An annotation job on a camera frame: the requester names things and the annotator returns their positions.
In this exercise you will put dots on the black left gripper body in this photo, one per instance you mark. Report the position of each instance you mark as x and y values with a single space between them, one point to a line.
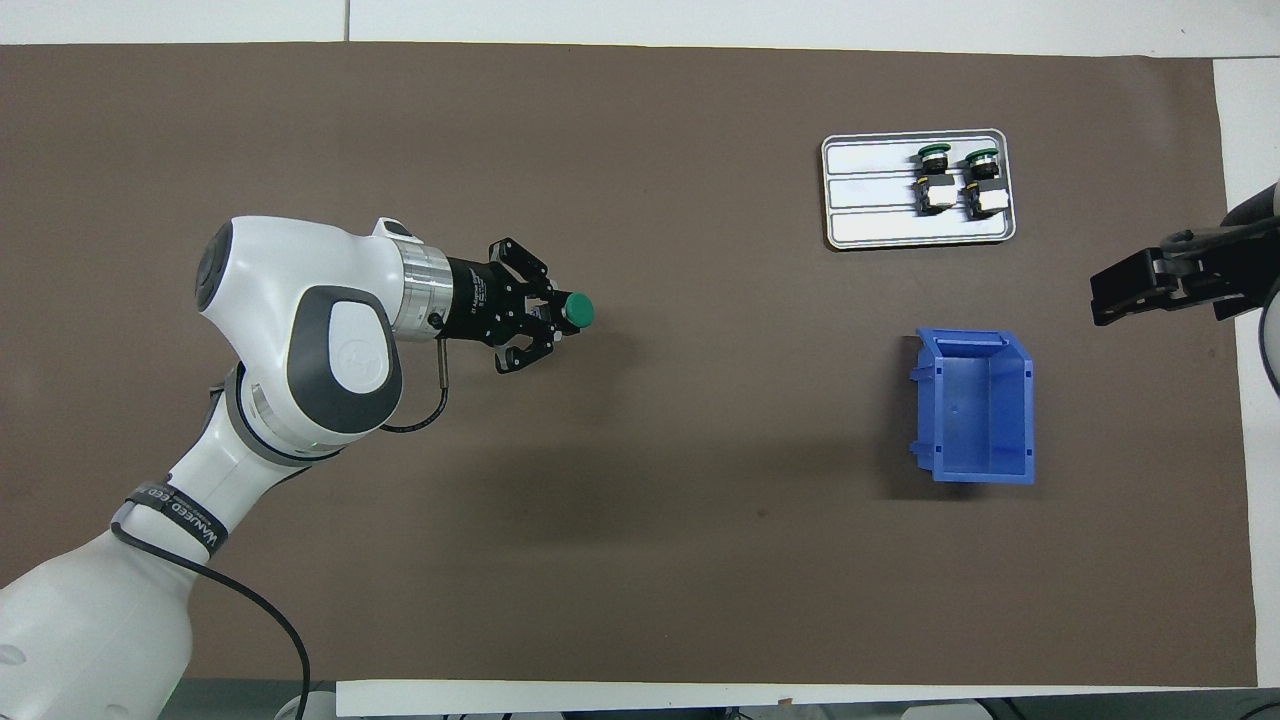
480 300

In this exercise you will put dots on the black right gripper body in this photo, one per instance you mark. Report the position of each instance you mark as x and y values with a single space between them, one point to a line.
1240 260

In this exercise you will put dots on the green push button switch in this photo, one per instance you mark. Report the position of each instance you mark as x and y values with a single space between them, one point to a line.
985 200
935 195
578 310

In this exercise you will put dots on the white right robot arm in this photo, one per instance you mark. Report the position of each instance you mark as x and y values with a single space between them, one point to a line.
1272 340

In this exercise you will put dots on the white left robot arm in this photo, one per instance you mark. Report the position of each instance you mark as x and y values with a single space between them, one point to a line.
290 300

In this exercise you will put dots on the brown paper table mat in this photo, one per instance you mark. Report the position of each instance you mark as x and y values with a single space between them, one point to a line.
700 200

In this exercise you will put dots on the blue plastic storage bin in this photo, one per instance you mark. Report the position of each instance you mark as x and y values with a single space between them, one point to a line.
985 420

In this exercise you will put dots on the silver metal tray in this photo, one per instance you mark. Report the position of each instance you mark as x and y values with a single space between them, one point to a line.
880 230

